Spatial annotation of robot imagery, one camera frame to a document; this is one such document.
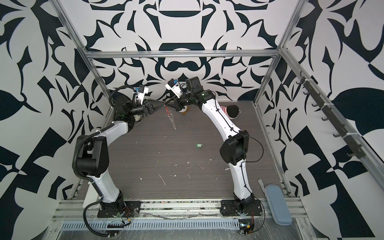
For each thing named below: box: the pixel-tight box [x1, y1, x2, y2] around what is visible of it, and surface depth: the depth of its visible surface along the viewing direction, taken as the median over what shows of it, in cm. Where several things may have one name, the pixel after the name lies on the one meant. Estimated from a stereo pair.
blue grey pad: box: [265, 184, 293, 226], surface depth 75 cm
